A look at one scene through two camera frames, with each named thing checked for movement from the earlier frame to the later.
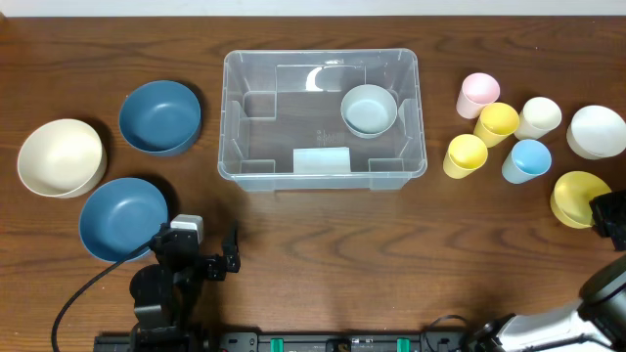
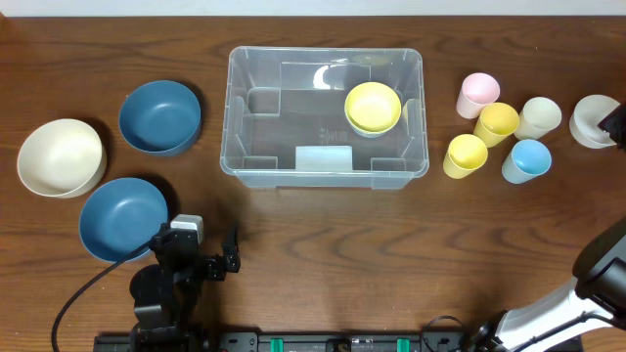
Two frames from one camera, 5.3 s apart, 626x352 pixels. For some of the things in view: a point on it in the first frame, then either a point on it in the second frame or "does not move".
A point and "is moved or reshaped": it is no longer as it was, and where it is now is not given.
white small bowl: [596, 132] is moved or reshaped
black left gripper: [212, 267] does not move
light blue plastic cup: [527, 160] does not move
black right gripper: [601, 208] → [616, 122]
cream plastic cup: [538, 116] does not move
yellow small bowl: [571, 197] → [373, 107]
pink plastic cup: [478, 89] does not move
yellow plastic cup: [466, 154] does not move
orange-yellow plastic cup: [496, 121] does not move
